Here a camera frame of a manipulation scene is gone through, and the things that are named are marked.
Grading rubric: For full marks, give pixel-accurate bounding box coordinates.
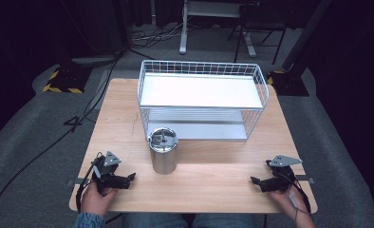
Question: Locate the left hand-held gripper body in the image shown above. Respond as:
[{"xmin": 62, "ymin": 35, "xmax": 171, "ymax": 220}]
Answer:
[{"xmin": 91, "ymin": 150, "xmax": 130, "ymax": 191}]

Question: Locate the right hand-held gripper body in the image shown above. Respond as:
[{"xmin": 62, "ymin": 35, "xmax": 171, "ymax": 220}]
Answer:
[{"xmin": 265, "ymin": 154, "xmax": 304, "ymax": 193}]

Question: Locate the bundle of floor cables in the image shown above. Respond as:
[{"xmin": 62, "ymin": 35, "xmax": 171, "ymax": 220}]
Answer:
[{"xmin": 129, "ymin": 17, "xmax": 196, "ymax": 50}]

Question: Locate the person's leg in jeans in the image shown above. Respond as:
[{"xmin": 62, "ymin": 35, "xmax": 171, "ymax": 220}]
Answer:
[
  {"xmin": 122, "ymin": 213, "xmax": 190, "ymax": 228},
  {"xmin": 193, "ymin": 213, "xmax": 256, "ymax": 228}
]

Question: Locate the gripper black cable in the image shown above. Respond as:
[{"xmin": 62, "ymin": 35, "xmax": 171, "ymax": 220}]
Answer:
[
  {"xmin": 75, "ymin": 152, "xmax": 104, "ymax": 214},
  {"xmin": 281, "ymin": 172, "xmax": 313, "ymax": 226}
]

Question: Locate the person's left hand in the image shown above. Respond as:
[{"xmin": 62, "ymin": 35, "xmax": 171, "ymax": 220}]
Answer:
[{"xmin": 80, "ymin": 180, "xmax": 120, "ymax": 218}]

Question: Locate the person's left leg in jeans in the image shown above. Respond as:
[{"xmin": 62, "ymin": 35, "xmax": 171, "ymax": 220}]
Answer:
[{"xmin": 122, "ymin": 213, "xmax": 190, "ymax": 228}]

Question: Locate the white desk frame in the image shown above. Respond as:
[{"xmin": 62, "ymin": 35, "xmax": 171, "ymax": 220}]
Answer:
[{"xmin": 178, "ymin": 0, "xmax": 258, "ymax": 59}]

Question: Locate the grey flat stand base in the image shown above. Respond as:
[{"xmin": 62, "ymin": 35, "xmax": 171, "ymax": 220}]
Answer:
[{"xmin": 70, "ymin": 55, "xmax": 122, "ymax": 67}]

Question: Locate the black base with hazard tape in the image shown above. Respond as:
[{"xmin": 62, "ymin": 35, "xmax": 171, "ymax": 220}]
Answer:
[
  {"xmin": 266, "ymin": 69, "xmax": 310, "ymax": 97},
  {"xmin": 42, "ymin": 64, "xmax": 94, "ymax": 95}
]

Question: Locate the person's right hand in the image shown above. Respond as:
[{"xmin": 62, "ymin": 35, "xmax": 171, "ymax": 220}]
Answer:
[{"xmin": 268, "ymin": 186, "xmax": 312, "ymax": 223}]

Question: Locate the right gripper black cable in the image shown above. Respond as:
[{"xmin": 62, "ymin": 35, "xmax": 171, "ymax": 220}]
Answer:
[{"xmin": 281, "ymin": 172, "xmax": 313, "ymax": 226}]

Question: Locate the black chair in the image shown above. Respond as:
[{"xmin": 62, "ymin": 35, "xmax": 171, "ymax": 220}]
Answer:
[{"xmin": 227, "ymin": 2, "xmax": 289, "ymax": 66}]

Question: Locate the long black floor cable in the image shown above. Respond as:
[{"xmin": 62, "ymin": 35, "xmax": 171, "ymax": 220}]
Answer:
[{"xmin": 0, "ymin": 50, "xmax": 126, "ymax": 228}]

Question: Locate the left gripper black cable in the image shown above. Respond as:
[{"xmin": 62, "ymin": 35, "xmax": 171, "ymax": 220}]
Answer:
[{"xmin": 75, "ymin": 152, "xmax": 104, "ymax": 214}]

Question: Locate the grey tape strip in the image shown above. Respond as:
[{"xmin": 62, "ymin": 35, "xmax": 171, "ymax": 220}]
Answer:
[
  {"xmin": 296, "ymin": 174, "xmax": 316, "ymax": 184},
  {"xmin": 65, "ymin": 178, "xmax": 85, "ymax": 187}
]

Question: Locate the person's right leg in jeans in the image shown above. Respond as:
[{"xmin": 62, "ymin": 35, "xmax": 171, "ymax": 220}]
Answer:
[{"xmin": 193, "ymin": 213, "xmax": 256, "ymax": 228}]

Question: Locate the white wire shelf rack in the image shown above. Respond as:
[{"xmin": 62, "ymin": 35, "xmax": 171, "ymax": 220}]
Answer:
[{"xmin": 137, "ymin": 59, "xmax": 271, "ymax": 142}]

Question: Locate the dark slanted stand pole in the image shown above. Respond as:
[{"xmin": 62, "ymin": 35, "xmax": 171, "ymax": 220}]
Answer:
[{"xmin": 281, "ymin": 0, "xmax": 333, "ymax": 72}]

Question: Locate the stainless steel canister with lid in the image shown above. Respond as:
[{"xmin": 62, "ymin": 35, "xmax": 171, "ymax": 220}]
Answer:
[{"xmin": 146, "ymin": 126, "xmax": 179, "ymax": 176}]

